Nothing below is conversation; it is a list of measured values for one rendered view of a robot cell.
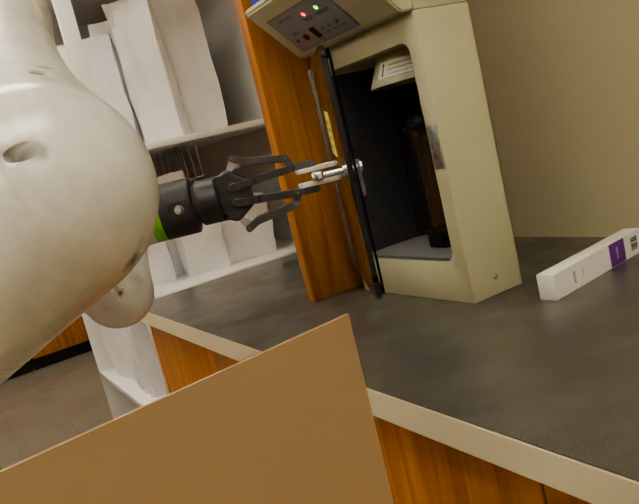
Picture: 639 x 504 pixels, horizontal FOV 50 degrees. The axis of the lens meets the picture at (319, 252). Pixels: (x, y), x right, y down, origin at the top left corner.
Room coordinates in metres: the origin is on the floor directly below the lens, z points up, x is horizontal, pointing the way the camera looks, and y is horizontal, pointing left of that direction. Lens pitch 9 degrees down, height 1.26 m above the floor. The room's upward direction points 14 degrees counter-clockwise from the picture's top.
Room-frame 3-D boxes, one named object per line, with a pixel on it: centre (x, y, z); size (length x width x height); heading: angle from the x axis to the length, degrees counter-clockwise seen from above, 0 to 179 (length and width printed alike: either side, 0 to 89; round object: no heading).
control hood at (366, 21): (1.19, -0.10, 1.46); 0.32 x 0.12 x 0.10; 29
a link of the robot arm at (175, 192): (1.13, 0.20, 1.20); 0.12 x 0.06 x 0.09; 2
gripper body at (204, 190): (1.13, 0.13, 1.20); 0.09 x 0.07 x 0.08; 92
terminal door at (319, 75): (1.19, -0.07, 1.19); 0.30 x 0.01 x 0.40; 1
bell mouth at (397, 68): (1.25, -0.25, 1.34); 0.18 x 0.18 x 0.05
